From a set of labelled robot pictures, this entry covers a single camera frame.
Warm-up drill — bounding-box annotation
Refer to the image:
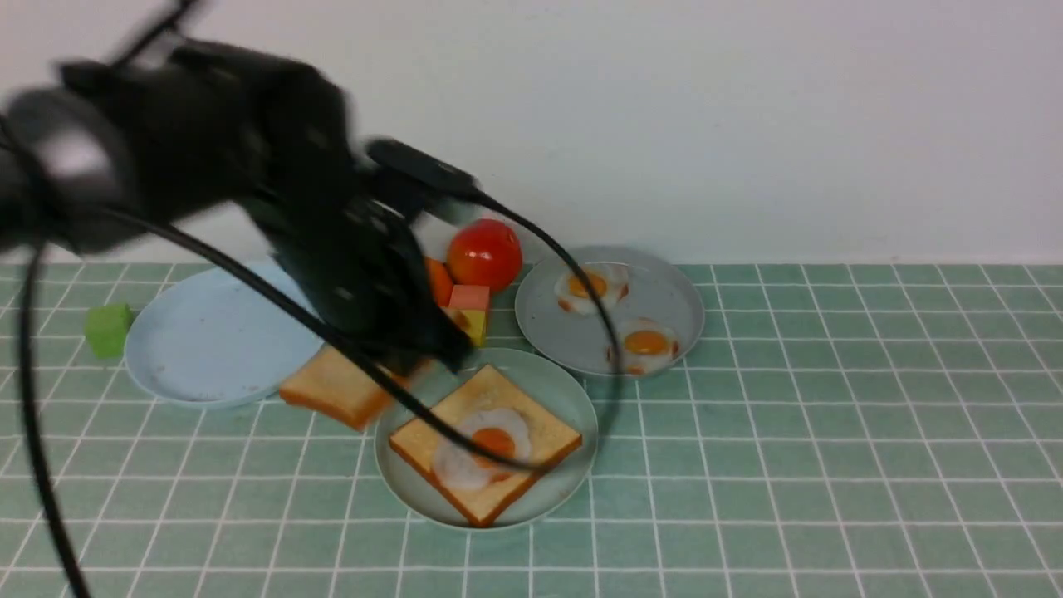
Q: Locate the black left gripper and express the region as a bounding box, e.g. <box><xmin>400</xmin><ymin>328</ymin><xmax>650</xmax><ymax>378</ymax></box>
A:
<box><xmin>237</xmin><ymin>63</ymin><xmax>473</xmax><ymax>375</ymax></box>

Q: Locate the toast slice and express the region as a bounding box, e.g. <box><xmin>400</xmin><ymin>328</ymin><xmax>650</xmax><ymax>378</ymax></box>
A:
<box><xmin>279</xmin><ymin>346</ymin><xmax>395</xmax><ymax>432</ymax></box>
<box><xmin>388</xmin><ymin>365</ymin><xmax>585</xmax><ymax>527</ymax></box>

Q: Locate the fried egg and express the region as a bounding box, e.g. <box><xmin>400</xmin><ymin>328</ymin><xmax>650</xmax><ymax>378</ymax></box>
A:
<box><xmin>605</xmin><ymin>317</ymin><xmax>681</xmax><ymax>377</ymax></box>
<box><xmin>431</xmin><ymin>407</ymin><xmax>532</xmax><ymax>491</ymax></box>
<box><xmin>554</xmin><ymin>263</ymin><xmax>630</xmax><ymax>317</ymax></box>

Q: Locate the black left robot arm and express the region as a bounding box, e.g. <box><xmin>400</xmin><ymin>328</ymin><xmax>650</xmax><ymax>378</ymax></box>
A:
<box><xmin>2</xmin><ymin>42</ymin><xmax>478</xmax><ymax>372</ymax></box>

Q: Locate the orange fruit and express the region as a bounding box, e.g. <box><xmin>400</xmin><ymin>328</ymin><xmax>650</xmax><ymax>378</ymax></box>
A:
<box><xmin>424</xmin><ymin>257</ymin><xmax>454</xmax><ymax>307</ymax></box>

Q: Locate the yellow block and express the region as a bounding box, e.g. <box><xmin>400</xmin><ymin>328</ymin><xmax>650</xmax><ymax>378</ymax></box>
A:
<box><xmin>443</xmin><ymin>307</ymin><xmax>488</xmax><ymax>347</ymax></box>

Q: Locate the salmon pink block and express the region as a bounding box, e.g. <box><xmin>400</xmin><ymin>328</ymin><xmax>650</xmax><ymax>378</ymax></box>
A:
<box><xmin>448</xmin><ymin>284</ymin><xmax>491</xmax><ymax>311</ymax></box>

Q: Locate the red apple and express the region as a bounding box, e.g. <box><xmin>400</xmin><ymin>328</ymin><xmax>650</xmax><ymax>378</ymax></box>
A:
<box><xmin>448</xmin><ymin>218</ymin><xmax>523</xmax><ymax>295</ymax></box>

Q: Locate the green plate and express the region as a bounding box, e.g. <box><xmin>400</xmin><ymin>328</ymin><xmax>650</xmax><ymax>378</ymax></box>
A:
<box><xmin>375</xmin><ymin>349</ymin><xmax>598</xmax><ymax>531</ymax></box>

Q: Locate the fried egg back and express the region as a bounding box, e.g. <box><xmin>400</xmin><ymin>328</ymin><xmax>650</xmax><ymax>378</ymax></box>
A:
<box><xmin>554</xmin><ymin>263</ymin><xmax>630</xmax><ymax>317</ymax></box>

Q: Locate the fried egg front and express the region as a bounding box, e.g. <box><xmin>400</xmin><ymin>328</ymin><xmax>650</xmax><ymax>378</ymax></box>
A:
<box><xmin>605</xmin><ymin>317</ymin><xmax>681</xmax><ymax>377</ymax></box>

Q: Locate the grey plate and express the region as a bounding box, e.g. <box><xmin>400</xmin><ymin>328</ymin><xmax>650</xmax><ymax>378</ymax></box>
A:
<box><xmin>514</xmin><ymin>245</ymin><xmax>705</xmax><ymax>378</ymax></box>

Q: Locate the green cube block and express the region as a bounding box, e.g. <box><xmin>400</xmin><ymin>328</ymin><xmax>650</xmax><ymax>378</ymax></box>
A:
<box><xmin>83</xmin><ymin>302</ymin><xmax>135</xmax><ymax>360</ymax></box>

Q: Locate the black camera cable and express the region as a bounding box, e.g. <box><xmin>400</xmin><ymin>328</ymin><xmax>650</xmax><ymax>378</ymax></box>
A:
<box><xmin>15</xmin><ymin>0</ymin><xmax>625</xmax><ymax>598</ymax></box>

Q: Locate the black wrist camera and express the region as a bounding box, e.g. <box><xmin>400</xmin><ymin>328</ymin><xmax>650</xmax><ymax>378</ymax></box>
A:
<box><xmin>365</xmin><ymin>137</ymin><xmax>480</xmax><ymax>227</ymax></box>

